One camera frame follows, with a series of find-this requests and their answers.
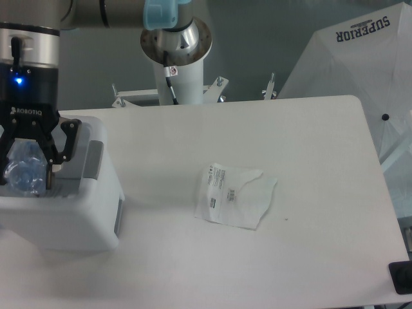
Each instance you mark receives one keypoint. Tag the white plastic trash can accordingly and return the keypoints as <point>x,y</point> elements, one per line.
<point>83,208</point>

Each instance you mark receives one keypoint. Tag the black device at table edge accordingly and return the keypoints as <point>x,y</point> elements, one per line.
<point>401,276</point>

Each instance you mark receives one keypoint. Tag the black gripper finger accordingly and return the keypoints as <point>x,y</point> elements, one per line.
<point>71,128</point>
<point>7,140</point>

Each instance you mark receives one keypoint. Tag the silver and grey robot arm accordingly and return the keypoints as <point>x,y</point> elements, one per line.
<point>173,38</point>

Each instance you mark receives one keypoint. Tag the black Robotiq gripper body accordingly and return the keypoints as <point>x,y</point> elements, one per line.
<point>28,101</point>

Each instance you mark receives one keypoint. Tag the clear crushed plastic bottle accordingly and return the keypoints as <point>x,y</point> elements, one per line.
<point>25,173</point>

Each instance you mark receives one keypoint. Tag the white plastic wrapper with print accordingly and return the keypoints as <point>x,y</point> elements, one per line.
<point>234,196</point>

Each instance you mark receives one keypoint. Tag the white Superior umbrella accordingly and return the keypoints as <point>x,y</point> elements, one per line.
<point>368,57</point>

